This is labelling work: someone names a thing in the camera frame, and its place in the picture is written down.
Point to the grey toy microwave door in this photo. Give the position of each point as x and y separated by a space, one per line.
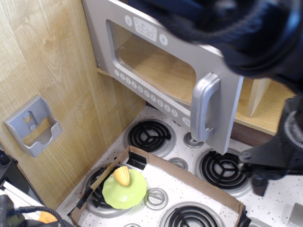
125 39

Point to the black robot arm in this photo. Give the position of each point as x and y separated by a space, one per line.
258 39

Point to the back left stove burner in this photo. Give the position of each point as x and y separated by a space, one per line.
152 136

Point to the stove burner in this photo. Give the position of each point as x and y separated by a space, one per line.
190 214
96 203
152 136
223 172

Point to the grey back stove knob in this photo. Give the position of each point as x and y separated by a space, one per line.
191 142

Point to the grey stove knob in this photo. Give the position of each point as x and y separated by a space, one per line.
179 162
156 199
191 142

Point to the grey middle stove knob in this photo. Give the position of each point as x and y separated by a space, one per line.
179 162

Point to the yellow toy corn piece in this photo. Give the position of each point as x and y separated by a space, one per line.
122 175

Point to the grey front stove knob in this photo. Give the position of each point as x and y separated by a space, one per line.
156 199

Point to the green toy plate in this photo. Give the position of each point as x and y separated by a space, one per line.
125 197

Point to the back right stove burner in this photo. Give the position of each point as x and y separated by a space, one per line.
223 172

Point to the front left stove burner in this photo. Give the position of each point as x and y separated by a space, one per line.
96 203

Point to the front right stove burner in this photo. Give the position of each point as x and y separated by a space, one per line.
190 214

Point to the wooden shelf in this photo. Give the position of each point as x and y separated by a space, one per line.
260 104

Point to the orange toy food piece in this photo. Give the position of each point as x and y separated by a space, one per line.
46 217

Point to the black device at left edge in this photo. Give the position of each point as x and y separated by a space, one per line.
9 172

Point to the cardboard box frame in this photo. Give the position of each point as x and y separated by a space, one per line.
180 186

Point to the grey wall phone holder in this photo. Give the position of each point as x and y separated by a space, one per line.
26 119

